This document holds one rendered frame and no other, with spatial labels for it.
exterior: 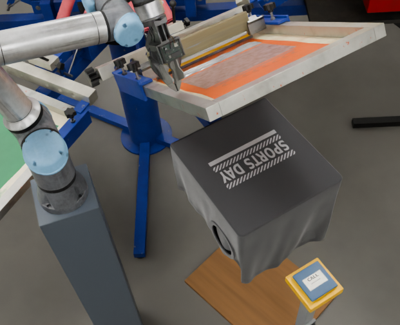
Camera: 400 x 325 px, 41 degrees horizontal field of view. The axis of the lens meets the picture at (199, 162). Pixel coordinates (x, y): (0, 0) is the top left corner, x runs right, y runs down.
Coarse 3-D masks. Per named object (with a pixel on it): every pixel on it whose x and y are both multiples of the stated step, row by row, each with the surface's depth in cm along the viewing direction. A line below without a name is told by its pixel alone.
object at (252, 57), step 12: (228, 48) 200; (252, 48) 188; (264, 48) 182; (276, 48) 177; (288, 48) 172; (300, 48) 167; (312, 48) 163; (228, 60) 184; (240, 60) 179; (252, 60) 174; (264, 60) 169; (288, 60) 160
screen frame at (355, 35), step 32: (288, 32) 188; (320, 32) 171; (352, 32) 158; (384, 32) 151; (288, 64) 144; (320, 64) 144; (160, 96) 163; (192, 96) 146; (224, 96) 137; (256, 96) 138
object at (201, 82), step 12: (204, 60) 196; (204, 72) 180; (216, 72) 175; (228, 72) 170; (240, 72) 165; (264, 72) 157; (192, 84) 171; (204, 84) 166; (240, 84) 154; (216, 96) 151
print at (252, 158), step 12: (276, 132) 207; (252, 144) 204; (264, 144) 204; (276, 144) 203; (288, 144) 203; (228, 156) 201; (240, 156) 201; (252, 156) 201; (264, 156) 200; (276, 156) 200; (288, 156) 200; (216, 168) 198; (228, 168) 198; (240, 168) 197; (252, 168) 197; (264, 168) 197; (228, 180) 194; (240, 180) 194
